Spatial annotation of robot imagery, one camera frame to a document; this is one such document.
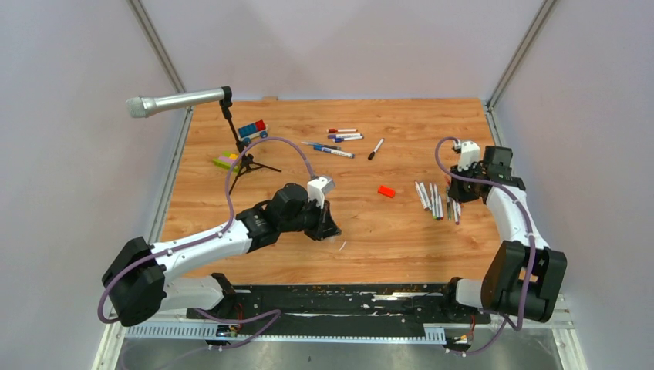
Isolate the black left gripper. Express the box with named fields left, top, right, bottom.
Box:
left=280, top=197, right=341, bottom=242

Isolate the dark green grey marker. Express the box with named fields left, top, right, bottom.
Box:
left=445, top=185, right=453, bottom=220

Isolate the purple cap marker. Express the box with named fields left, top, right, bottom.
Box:
left=451, top=199, right=460, bottom=225
left=327, top=133, right=362, bottom=139

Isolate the light green cap marker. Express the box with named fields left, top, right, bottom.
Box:
left=429, top=183, right=439, bottom=220

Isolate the brown cap marker pen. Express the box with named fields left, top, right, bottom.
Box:
left=414, top=181, right=430, bottom=210

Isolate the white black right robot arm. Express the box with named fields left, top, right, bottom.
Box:
left=440, top=140, right=567, bottom=322

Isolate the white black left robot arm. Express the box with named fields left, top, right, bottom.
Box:
left=98, top=177, right=341, bottom=327

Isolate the orange red eraser block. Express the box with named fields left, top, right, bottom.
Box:
left=378, top=185, right=396, bottom=198

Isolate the black cap marker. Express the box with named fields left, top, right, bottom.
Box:
left=367, top=138, right=385, bottom=160

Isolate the red cap marker far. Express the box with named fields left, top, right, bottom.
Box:
left=327, top=128, right=358, bottom=133

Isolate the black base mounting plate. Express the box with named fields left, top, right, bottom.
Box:
left=207, top=283, right=491, bottom=338

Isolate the green pink yellow block stack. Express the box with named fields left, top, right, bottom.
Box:
left=212, top=151, right=240, bottom=173

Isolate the blue red toy truck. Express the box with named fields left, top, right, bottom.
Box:
left=237, top=119, right=268, bottom=146

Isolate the silver microphone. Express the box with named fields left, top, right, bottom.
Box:
left=126, top=86, right=232, bottom=119

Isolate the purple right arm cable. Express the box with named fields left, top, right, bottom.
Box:
left=434, top=136, right=538, bottom=358

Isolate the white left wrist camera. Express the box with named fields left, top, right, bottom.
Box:
left=307, top=176, right=335, bottom=208

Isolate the slotted grey cable duct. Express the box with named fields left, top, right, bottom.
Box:
left=124, top=321, right=447, bottom=345

